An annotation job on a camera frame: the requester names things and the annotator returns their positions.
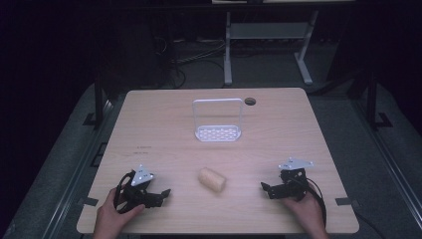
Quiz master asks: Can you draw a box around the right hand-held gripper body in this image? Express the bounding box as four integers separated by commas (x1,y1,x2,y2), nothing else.
269,156,316,202

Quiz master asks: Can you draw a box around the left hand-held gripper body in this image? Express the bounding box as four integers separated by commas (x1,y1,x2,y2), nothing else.
116,163,159,213

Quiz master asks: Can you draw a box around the person's right hand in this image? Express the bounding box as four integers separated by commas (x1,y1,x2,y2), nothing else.
282,184,328,233

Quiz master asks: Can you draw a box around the person's left hand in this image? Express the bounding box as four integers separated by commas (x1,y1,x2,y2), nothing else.
94,186,146,234

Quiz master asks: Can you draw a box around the beige bread roll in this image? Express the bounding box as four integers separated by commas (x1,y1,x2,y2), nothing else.
197,166,228,193

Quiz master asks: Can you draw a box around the grey metal stand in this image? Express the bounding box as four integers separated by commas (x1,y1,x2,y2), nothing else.
223,9,320,87

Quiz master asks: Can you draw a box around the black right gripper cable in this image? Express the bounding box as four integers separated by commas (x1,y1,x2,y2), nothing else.
295,177,328,230

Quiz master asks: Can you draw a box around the aluminium floor rail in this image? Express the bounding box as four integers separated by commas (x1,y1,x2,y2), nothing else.
42,99,117,239
351,98,422,230

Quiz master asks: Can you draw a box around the white perforated rack with handle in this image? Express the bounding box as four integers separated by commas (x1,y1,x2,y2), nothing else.
191,97,244,143

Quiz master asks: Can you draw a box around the bundle of floor cables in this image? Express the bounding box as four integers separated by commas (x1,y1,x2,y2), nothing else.
154,35,227,90

